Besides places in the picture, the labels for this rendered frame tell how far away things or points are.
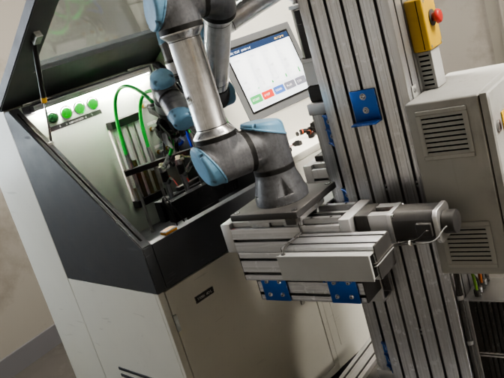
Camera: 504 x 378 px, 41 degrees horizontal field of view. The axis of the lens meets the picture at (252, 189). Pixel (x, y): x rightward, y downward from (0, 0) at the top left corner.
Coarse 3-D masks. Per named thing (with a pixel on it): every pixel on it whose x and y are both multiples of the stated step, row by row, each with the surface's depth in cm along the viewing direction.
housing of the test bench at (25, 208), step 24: (0, 120) 243; (0, 144) 250; (0, 168) 259; (24, 168) 244; (24, 192) 252; (24, 216) 261; (24, 240) 270; (48, 240) 254; (48, 264) 263; (48, 288) 272; (72, 312) 265; (72, 336) 274; (72, 360) 284; (96, 360) 267
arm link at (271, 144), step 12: (264, 120) 182; (276, 120) 180; (240, 132) 179; (252, 132) 178; (264, 132) 177; (276, 132) 178; (252, 144) 177; (264, 144) 178; (276, 144) 179; (288, 144) 182; (264, 156) 178; (276, 156) 179; (288, 156) 182; (264, 168) 181; (276, 168) 180
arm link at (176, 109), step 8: (168, 96) 199; (176, 96) 199; (184, 96) 199; (160, 104) 201; (168, 104) 198; (176, 104) 197; (184, 104) 197; (168, 112) 198; (176, 112) 196; (184, 112) 195; (176, 120) 196; (184, 120) 196; (192, 120) 198; (176, 128) 198; (184, 128) 200
